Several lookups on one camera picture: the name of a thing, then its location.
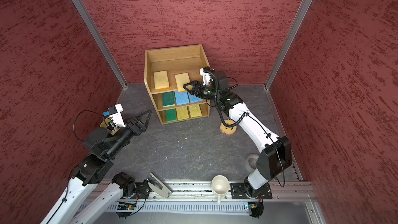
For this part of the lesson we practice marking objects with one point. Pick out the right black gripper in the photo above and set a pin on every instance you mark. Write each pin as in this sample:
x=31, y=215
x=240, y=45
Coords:
x=195, y=88

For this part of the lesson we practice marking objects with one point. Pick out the wooden three-tier shelf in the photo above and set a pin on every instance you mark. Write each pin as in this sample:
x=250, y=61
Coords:
x=176, y=60

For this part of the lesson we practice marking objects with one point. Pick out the dark green sponge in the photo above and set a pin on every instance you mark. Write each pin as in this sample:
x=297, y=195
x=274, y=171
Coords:
x=168, y=99

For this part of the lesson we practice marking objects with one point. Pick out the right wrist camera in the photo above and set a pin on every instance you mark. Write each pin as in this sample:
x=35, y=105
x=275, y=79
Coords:
x=205, y=73

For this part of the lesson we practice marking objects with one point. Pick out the grey stapler on rail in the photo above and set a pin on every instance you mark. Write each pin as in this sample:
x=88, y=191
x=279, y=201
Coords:
x=158, y=186

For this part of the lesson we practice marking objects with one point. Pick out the white mug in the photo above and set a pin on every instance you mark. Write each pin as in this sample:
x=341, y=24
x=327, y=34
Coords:
x=220, y=187

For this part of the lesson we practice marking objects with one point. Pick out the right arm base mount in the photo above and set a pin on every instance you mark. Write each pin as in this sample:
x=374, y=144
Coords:
x=245, y=191

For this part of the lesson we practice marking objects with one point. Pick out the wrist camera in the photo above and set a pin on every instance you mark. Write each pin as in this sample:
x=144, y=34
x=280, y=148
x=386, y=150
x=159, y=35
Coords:
x=205, y=73
x=114, y=112

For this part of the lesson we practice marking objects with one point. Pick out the yellow smiley face sponge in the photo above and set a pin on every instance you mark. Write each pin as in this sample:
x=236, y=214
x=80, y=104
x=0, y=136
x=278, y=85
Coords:
x=228, y=131

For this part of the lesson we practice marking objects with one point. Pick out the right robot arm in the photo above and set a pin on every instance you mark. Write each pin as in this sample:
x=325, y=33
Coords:
x=275, y=151

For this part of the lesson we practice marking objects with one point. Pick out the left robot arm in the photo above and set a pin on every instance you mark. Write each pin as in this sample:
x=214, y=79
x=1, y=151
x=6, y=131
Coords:
x=83, y=180

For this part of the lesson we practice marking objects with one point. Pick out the yellow pen cup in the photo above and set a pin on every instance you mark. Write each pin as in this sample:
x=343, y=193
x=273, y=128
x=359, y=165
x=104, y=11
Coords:
x=109, y=125

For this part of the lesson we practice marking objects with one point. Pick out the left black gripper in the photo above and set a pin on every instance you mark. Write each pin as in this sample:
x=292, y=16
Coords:
x=138, y=130

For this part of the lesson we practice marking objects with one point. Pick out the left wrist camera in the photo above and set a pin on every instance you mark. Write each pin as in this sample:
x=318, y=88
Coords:
x=114, y=112

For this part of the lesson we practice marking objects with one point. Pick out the bright green sponge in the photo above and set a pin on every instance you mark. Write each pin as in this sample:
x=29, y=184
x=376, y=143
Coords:
x=171, y=115

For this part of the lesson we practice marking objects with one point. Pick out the clear tape roll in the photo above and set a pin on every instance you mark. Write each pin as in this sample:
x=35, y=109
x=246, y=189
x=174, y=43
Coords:
x=251, y=162

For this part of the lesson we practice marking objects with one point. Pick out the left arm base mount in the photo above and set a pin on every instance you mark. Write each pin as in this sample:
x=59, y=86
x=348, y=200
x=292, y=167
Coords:
x=137, y=190

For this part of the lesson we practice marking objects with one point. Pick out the light blue sponge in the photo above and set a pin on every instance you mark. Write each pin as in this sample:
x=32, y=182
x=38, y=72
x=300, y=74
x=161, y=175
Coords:
x=181, y=98
x=194, y=99

